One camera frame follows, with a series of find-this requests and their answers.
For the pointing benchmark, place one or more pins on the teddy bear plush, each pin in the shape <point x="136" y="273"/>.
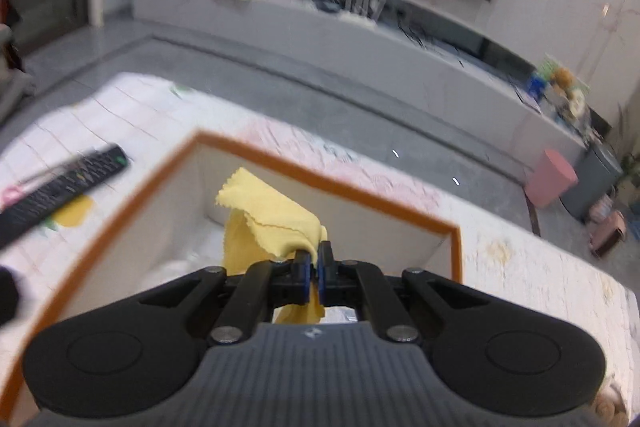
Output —
<point x="562" y="80"/>

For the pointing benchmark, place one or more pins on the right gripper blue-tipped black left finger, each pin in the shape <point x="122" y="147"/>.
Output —
<point x="265" y="286"/>

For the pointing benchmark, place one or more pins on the pink space heater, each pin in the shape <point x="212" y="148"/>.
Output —
<point x="608" y="234"/>

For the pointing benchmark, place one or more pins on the grey trash bin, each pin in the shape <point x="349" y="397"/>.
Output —
<point x="596" y="172"/>

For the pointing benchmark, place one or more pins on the yellow cleaning cloth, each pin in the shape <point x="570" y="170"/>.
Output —
<point x="264" y="225"/>

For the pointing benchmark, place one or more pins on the orange cardboard storage box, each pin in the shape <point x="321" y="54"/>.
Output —
<point x="159" y="220"/>

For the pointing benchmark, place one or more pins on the white wifi router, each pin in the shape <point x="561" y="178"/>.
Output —
<point x="362" y="12"/>

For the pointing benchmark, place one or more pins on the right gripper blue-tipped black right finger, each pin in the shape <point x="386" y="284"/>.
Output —
<point x="364" y="288"/>

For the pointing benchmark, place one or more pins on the white marble TV console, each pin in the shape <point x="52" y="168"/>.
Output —
<point x="413" y="56"/>

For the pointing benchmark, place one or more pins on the black remote control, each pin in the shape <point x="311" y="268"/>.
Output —
<point x="79" y="178"/>

